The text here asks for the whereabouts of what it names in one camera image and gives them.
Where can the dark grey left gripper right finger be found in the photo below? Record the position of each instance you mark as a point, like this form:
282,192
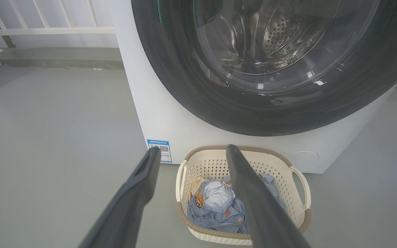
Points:
260,210

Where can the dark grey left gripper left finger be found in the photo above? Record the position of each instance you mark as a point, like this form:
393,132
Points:
129,203

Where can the blue denim garment orange print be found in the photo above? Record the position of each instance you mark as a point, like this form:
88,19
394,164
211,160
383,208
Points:
215,213

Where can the grey garment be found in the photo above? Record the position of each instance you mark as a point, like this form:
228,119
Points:
195,186

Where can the round black washing machine door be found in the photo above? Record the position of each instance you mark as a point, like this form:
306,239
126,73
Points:
191,89

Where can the cream perforated laundry basket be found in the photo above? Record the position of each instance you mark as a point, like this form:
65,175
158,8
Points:
212,165

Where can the white front-load washing machine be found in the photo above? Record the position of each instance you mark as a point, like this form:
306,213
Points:
164,113

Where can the blue white QR label sticker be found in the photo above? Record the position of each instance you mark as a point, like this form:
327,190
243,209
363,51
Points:
159,151

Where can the white metal railing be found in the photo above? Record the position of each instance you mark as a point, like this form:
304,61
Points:
47,31

